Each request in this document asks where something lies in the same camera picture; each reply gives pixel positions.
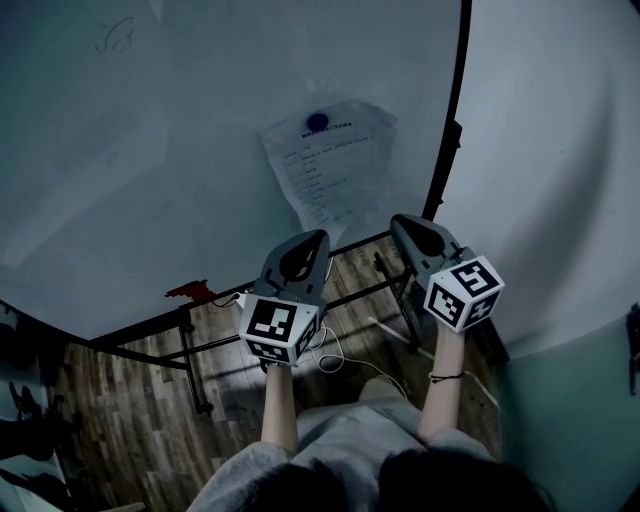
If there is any red board eraser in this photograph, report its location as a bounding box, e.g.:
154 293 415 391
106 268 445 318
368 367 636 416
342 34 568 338
165 279 211 302

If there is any person's right forearm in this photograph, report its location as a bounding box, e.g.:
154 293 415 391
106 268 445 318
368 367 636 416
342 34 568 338
417 327 466 446

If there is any large white whiteboard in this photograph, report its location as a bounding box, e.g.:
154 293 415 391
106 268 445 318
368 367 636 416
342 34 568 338
0 0 474 346

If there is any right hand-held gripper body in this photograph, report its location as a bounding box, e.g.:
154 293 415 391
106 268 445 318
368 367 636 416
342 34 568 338
416 246 506 333

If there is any frosted glass door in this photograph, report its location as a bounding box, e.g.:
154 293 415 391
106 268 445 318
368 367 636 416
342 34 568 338
499 314 640 512

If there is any white printed paper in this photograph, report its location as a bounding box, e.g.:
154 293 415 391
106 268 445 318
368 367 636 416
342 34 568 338
258 99 399 246

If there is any silver door handle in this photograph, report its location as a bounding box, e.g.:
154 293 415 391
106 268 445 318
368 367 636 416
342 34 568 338
625 307 640 396

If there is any person's left forearm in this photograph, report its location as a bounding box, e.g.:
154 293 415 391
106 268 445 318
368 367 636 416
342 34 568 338
260 363 300 454

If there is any black office chair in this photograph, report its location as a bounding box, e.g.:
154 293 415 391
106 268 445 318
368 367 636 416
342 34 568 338
0 379 81 461
0 307 66 371
0 464 71 512

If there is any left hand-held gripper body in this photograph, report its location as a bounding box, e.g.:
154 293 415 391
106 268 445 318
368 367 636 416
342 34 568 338
237 285 327 370

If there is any person's grey shirt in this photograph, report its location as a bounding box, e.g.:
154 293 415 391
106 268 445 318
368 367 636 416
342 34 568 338
187 399 501 512

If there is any person's right beige shoe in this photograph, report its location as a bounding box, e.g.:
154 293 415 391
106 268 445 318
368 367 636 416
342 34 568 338
359 377 406 401

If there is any white stick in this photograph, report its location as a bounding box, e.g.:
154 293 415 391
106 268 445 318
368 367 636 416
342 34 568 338
367 315 434 359

